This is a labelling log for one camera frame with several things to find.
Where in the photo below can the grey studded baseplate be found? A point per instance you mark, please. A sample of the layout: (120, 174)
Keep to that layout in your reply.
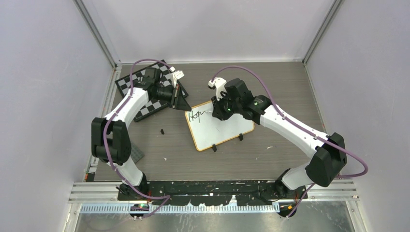
(136, 153)

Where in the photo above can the black white chessboard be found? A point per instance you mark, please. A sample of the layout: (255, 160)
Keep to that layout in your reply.
(150, 85)

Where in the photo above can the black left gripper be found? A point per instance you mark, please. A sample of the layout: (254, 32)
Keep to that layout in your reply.
(178, 97)

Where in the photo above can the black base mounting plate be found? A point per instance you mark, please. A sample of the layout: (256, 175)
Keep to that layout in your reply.
(217, 193)

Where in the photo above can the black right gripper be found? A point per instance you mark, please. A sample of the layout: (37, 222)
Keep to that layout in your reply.
(218, 111)

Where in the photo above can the yellow framed whiteboard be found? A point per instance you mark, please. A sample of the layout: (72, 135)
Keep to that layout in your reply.
(208, 131)

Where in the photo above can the aluminium frame rail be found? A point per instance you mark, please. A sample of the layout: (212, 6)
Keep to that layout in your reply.
(106, 197)

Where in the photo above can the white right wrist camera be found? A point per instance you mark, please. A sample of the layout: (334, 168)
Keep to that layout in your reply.
(218, 84)

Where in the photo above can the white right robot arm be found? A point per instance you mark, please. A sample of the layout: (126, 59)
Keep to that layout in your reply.
(326, 152)

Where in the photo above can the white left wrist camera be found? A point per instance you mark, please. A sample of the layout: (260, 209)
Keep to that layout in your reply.
(176, 75)

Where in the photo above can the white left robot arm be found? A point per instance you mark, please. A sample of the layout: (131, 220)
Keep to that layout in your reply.
(110, 141)

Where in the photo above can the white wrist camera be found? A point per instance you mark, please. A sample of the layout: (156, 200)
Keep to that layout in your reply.
(218, 84)
(176, 75)

